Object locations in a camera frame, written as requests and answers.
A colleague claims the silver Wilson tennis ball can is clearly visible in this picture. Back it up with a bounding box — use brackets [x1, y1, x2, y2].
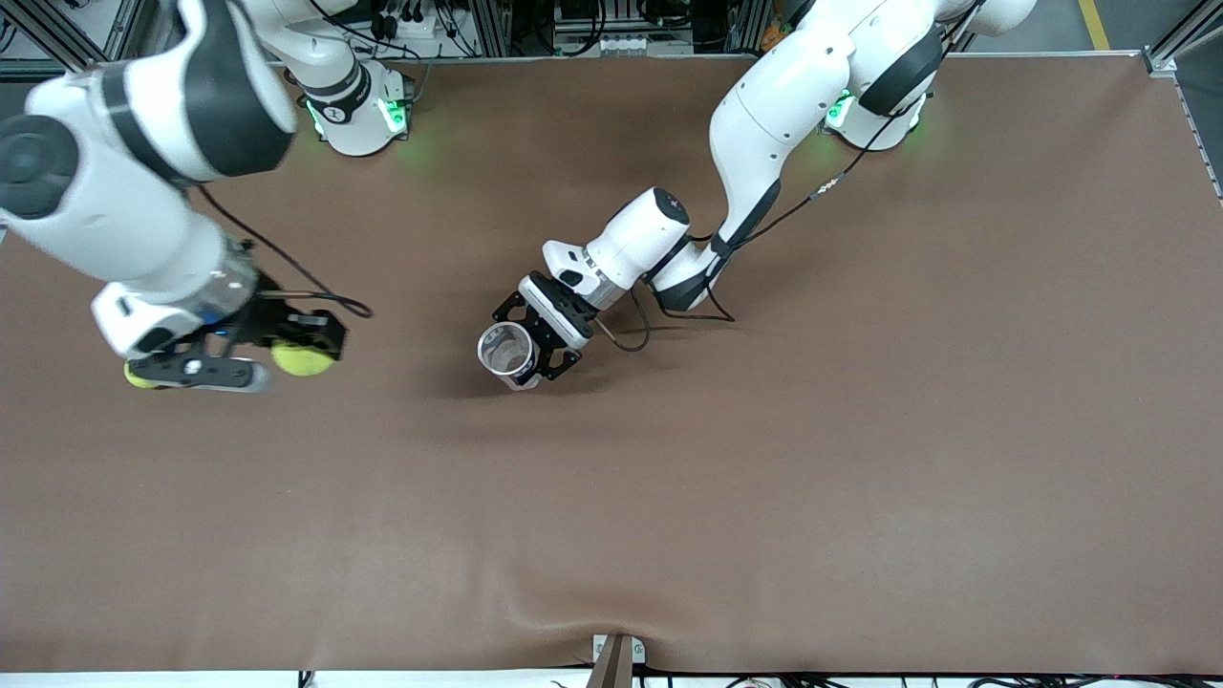
[477, 321, 542, 392]

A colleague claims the brown table mat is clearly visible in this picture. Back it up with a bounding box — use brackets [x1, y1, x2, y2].
[0, 53, 1223, 675]

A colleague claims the white power strip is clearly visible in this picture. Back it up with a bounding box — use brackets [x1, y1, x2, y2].
[368, 0, 450, 39]

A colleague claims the aluminium corner profile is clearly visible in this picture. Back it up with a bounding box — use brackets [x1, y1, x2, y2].
[1142, 0, 1223, 77]

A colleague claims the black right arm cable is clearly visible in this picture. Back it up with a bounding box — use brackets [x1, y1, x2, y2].
[196, 186, 373, 319]

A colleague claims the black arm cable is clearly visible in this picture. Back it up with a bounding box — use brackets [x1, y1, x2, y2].
[196, 186, 373, 319]
[597, 14, 956, 353]

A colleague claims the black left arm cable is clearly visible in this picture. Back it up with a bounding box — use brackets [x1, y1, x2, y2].
[597, 14, 956, 353]

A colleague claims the metal table edge bracket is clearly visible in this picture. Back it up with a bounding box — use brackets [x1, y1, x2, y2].
[592, 634, 646, 688]

